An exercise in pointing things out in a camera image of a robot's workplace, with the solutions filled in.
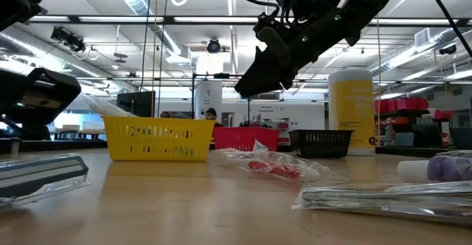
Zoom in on red plastic basket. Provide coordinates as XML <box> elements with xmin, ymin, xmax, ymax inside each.
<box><xmin>212</xmin><ymin>126</ymin><xmax>281</xmax><ymax>153</ymax></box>

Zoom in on blue disposable razor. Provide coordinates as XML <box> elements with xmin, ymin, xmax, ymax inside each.
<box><xmin>0</xmin><ymin>153</ymin><xmax>90</xmax><ymax>208</ymax></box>

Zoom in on black monitor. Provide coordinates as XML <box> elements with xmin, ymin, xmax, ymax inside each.
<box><xmin>117</xmin><ymin>91</ymin><xmax>156</xmax><ymax>118</ymax></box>

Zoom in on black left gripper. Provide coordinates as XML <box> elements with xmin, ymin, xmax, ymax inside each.
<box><xmin>0</xmin><ymin>67</ymin><xmax>82</xmax><ymax>141</ymax></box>

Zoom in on clear bags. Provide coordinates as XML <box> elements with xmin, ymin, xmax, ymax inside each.
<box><xmin>83</xmin><ymin>93</ymin><xmax>138</xmax><ymax>119</ymax></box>

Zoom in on silver foil packet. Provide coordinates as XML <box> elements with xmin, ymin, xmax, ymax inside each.
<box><xmin>291</xmin><ymin>180</ymin><xmax>472</xmax><ymax>227</ymax></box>

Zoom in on black ceiling camera cluster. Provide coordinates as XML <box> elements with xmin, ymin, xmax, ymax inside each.
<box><xmin>50</xmin><ymin>26</ymin><xmax>86</xmax><ymax>53</ymax></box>

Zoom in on black frame stand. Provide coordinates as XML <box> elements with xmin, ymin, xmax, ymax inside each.
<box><xmin>190</xmin><ymin>72</ymin><xmax>251</xmax><ymax>127</ymax></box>

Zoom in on yellow plastic basket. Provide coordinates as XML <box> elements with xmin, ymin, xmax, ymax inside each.
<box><xmin>102</xmin><ymin>115</ymin><xmax>217</xmax><ymax>162</ymax></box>

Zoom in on blue storage bin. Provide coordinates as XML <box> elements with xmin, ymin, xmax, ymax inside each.
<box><xmin>448</xmin><ymin>127</ymin><xmax>472</xmax><ymax>151</ymax></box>

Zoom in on black overhead camera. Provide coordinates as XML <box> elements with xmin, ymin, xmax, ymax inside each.
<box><xmin>206</xmin><ymin>38</ymin><xmax>222</xmax><ymax>55</ymax></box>

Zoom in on wrapped red toothbrush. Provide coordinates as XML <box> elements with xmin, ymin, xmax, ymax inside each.
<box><xmin>209</xmin><ymin>140</ymin><xmax>346</xmax><ymax>185</ymax></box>

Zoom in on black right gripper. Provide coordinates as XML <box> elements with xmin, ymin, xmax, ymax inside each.
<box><xmin>234</xmin><ymin>14</ymin><xmax>333</xmax><ymax>98</ymax></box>

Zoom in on black aluminium rig frame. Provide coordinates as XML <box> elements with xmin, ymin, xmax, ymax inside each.
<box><xmin>0</xmin><ymin>15</ymin><xmax>472</xmax><ymax>162</ymax></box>

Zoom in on silver ceiling duct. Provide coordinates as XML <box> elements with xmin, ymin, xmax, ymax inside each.
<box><xmin>368</xmin><ymin>27</ymin><xmax>472</xmax><ymax>77</ymax></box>
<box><xmin>106</xmin><ymin>0</ymin><xmax>185</xmax><ymax>60</ymax></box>
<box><xmin>0</xmin><ymin>23</ymin><xmax>139</xmax><ymax>93</ymax></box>

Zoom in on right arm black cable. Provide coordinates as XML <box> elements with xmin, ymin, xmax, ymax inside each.
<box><xmin>231</xmin><ymin>0</ymin><xmax>282</xmax><ymax>21</ymax></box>

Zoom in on yellow wipes canister white lid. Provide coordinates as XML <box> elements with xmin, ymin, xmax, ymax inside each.
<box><xmin>327</xmin><ymin>69</ymin><xmax>376</xmax><ymax>156</ymax></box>

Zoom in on thick black cable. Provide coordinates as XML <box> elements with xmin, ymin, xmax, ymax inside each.
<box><xmin>422</xmin><ymin>0</ymin><xmax>472</xmax><ymax>58</ymax></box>

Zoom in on black plastic basket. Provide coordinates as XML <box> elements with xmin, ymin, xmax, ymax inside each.
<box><xmin>287</xmin><ymin>128</ymin><xmax>354</xmax><ymax>159</ymax></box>

